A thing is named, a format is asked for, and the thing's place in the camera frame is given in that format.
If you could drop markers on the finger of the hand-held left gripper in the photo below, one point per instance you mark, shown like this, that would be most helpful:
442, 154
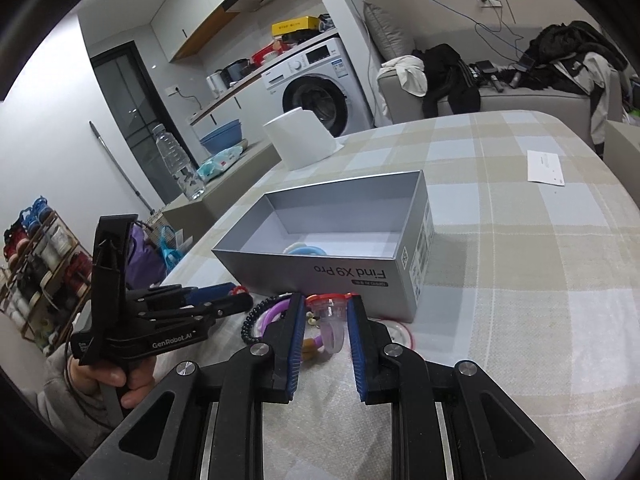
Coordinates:
212, 290
225, 306

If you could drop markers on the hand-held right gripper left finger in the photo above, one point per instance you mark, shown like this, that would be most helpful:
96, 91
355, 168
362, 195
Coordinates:
296, 340

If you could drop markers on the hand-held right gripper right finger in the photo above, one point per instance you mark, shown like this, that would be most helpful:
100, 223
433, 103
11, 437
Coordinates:
357, 345

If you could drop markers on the small red ornament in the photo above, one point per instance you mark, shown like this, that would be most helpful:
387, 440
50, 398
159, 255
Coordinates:
239, 290

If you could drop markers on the red pink translucent bangle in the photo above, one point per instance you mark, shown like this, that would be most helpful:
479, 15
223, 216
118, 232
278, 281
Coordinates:
332, 327

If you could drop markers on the grey cardboard box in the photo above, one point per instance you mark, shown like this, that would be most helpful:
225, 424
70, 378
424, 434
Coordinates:
350, 275

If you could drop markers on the person's left forearm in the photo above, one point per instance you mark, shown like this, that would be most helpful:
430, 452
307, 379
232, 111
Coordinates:
55, 395

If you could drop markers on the orange jewelry piece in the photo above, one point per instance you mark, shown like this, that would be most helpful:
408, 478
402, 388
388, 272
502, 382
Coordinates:
311, 348

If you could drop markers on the person's left hand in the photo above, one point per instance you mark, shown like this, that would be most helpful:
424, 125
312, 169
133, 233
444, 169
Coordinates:
137, 382

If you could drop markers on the clear bangle with red rim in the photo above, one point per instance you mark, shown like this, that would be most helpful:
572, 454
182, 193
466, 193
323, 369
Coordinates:
402, 334

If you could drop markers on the purple bag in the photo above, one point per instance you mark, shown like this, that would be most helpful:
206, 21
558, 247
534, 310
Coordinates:
145, 260

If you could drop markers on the blue plastic bag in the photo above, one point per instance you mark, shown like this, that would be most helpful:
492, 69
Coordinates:
171, 247

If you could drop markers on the wooden shoe rack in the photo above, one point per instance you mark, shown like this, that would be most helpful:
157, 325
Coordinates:
40, 270

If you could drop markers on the wet wipes packet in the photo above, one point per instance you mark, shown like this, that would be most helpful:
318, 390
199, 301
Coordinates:
220, 164

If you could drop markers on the clear plastic water bottle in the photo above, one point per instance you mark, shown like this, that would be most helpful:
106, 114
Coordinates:
175, 160

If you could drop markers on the blue plastic basin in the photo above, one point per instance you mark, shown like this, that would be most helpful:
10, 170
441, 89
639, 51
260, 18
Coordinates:
220, 135

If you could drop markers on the checked tablecloth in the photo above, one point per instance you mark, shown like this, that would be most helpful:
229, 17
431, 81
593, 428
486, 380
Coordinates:
500, 260

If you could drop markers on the white paper roll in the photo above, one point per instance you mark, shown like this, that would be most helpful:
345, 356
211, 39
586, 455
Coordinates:
300, 135

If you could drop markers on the dark glass door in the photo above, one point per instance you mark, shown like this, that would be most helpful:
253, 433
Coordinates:
130, 110

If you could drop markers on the white kettle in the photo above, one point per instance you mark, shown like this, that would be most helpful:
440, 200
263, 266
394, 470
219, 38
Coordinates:
215, 85

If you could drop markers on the dark rice cooker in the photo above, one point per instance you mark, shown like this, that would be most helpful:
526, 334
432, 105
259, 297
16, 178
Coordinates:
235, 71

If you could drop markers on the white washing machine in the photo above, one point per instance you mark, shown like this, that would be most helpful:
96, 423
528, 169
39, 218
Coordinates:
320, 90

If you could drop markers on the red container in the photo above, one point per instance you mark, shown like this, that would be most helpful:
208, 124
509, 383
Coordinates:
265, 55

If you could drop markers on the white paper sheet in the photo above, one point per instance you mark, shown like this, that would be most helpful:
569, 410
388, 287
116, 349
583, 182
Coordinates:
545, 166

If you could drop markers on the white cloth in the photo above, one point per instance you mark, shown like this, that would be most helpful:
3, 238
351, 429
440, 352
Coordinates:
407, 75

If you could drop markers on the yellow box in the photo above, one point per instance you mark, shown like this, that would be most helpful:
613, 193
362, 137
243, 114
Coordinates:
295, 25

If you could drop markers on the black jacket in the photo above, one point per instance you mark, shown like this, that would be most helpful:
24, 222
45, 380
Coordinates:
450, 77

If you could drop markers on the grey sofa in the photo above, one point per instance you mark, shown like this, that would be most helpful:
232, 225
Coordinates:
525, 105

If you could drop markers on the grey pillow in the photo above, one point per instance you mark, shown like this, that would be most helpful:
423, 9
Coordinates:
387, 32

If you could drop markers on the pile of dark clothes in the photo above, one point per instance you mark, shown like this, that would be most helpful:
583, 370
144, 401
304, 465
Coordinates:
575, 55

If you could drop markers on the white wall cabinet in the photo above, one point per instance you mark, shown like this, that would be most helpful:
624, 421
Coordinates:
200, 15

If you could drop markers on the wall socket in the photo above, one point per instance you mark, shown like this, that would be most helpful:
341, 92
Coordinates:
490, 0

